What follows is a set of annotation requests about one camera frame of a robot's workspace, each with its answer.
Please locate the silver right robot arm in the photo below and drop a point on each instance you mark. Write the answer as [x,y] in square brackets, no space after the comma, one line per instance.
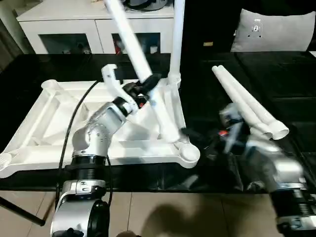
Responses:
[271,160]

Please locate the white plastic table leg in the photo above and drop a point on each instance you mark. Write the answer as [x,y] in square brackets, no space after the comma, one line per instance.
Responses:
[178,37]
[128,37]
[237,98]
[251,98]

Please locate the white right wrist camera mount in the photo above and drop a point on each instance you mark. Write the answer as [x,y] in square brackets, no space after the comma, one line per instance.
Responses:
[232,113]

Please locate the small yellow label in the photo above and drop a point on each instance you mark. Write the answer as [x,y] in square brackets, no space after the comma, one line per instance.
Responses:
[208,44]

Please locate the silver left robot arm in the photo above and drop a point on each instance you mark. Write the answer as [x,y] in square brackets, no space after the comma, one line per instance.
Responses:
[103,123]

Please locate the grey helmet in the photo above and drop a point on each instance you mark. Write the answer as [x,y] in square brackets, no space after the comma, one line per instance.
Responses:
[148,4]

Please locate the black stand base bar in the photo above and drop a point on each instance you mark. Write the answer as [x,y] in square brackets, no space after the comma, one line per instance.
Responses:
[22,212]

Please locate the grey cushion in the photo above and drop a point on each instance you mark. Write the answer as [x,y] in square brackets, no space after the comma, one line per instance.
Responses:
[276,32]

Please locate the black work mat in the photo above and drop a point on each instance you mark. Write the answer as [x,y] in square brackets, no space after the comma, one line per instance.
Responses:
[271,74]

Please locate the white plastic table top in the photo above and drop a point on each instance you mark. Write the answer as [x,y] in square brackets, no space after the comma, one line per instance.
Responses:
[61,118]

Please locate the white glass-door cabinet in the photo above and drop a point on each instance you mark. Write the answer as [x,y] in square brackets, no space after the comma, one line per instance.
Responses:
[74,24]

